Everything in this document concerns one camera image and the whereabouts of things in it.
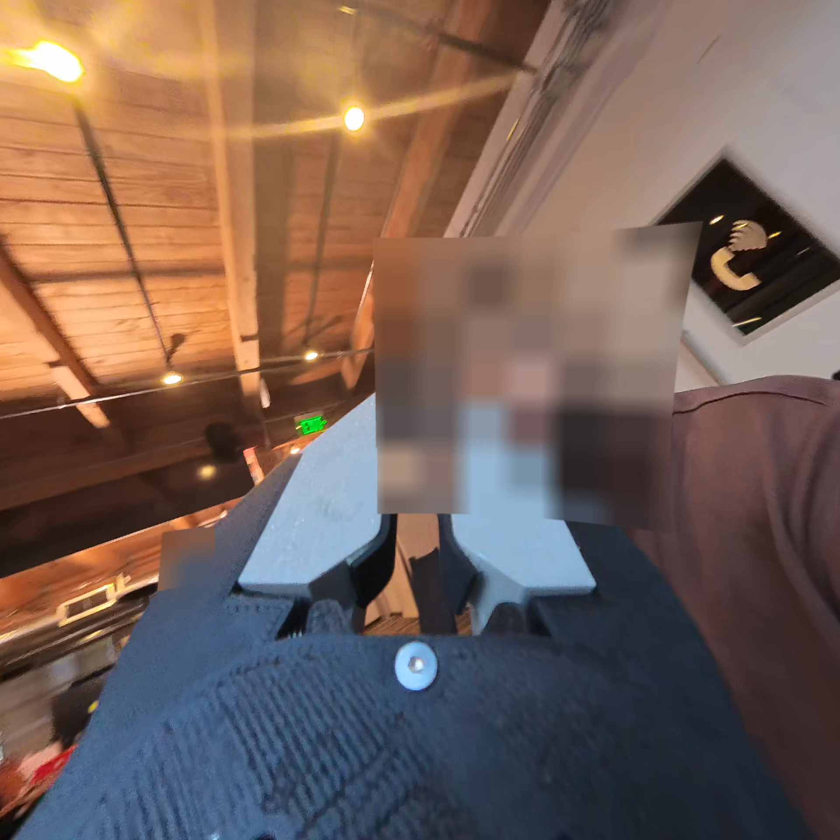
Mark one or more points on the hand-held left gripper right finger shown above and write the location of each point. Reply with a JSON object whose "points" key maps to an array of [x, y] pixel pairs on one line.
{"points": [[525, 558]]}

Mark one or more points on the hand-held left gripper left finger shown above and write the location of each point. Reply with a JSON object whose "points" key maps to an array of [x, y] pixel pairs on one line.
{"points": [[315, 512]]}

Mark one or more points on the green exit sign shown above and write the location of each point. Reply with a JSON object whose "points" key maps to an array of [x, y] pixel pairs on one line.
{"points": [[312, 423]]}

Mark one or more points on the black phone wall sign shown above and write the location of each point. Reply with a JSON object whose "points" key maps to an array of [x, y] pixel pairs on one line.
{"points": [[754, 262]]}

